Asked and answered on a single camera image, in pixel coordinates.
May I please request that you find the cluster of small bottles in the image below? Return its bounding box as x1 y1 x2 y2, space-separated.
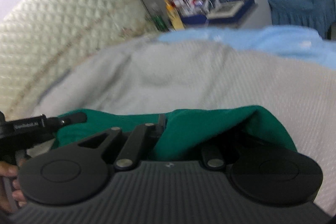
171 0 205 16

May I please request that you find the green sweatshirt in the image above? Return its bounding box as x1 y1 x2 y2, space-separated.
51 105 297 161

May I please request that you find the cream quilted headboard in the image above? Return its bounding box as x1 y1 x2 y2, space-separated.
0 0 158 119

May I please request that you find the blue covered chair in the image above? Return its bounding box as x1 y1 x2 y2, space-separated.
268 0 326 33

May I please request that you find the blue storage box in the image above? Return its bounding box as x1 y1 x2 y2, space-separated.
181 0 255 26

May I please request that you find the grey bed cover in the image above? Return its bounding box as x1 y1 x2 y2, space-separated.
31 38 336 216

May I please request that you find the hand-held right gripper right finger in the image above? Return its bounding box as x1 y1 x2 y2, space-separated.
201 133 264 170

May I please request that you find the person's left hand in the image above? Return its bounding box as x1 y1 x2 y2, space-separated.
0 161 27 214

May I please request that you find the yellow bottle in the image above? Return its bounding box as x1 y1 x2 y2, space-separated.
164 0 184 30

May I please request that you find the green bottle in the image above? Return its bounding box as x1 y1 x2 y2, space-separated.
154 13 168 31

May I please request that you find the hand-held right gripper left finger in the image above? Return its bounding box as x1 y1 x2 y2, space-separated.
76 113 166 170

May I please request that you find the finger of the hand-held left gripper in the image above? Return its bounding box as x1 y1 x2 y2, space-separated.
56 112 88 126

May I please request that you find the light blue blanket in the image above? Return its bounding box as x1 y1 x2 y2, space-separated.
157 26 336 69

